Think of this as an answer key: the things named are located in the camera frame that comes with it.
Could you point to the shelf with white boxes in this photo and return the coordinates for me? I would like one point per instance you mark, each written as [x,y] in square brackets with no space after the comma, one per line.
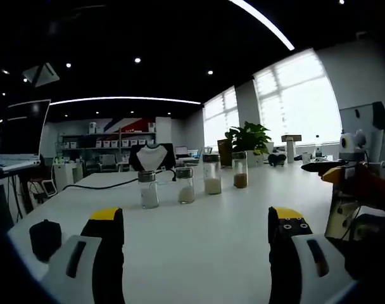
[110,142]

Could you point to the white low cabinet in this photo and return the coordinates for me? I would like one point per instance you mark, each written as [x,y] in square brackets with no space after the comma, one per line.
[67,172]

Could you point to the green potted plant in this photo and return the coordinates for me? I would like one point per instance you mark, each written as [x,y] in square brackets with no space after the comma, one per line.
[251,136]

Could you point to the short seasoning bottle cream grains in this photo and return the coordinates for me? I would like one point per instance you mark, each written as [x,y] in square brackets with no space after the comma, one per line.
[186,191]

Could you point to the brown upright box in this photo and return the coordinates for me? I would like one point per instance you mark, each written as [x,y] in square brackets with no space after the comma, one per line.
[224,153]

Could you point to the dark monitor screen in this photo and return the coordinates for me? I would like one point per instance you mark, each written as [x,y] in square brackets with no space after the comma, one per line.
[24,126]

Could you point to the small white tablet device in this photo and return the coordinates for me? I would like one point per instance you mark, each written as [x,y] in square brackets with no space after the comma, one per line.
[49,187]

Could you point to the short seasoning bottle white powder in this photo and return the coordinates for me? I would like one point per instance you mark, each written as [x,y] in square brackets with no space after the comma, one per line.
[148,193]

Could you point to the small black block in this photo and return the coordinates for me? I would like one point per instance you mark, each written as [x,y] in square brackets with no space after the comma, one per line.
[44,239]

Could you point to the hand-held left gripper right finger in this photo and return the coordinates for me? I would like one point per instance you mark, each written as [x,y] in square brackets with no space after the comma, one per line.
[294,253]

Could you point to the black hanging bag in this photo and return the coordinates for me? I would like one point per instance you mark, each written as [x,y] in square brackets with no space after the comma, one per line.
[380,114]

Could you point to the white cup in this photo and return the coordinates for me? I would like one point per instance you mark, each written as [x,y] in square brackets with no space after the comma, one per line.
[305,157]

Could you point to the tall seasoning bottle brown powder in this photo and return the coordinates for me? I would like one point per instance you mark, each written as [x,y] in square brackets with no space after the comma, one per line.
[240,180]

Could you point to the white display bust stand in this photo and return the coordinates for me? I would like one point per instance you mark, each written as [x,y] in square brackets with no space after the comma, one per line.
[149,158]

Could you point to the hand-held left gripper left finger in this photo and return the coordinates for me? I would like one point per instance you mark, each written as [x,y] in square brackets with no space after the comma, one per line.
[85,253]

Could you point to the side desk with white top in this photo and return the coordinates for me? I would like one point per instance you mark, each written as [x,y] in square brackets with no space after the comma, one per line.
[12,161]

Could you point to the flat cardboard box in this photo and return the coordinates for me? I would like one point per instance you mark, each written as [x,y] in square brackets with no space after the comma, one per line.
[291,137]

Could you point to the tall seasoning bottle white grains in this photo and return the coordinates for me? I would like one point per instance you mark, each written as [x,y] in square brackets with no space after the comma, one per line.
[212,185]

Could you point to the black rounded object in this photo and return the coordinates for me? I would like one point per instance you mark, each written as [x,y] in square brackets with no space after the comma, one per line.
[276,159]

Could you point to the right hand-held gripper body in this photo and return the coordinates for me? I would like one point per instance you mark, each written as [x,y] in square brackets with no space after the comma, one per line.
[350,145]

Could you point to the white column stand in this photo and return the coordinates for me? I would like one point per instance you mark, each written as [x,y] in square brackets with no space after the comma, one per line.
[290,152]

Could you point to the whiteboard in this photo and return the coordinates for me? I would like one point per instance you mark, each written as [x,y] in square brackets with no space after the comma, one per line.
[357,126]

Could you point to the ceiling air conditioner unit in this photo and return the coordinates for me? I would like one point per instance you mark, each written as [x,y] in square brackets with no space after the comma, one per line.
[40,74]

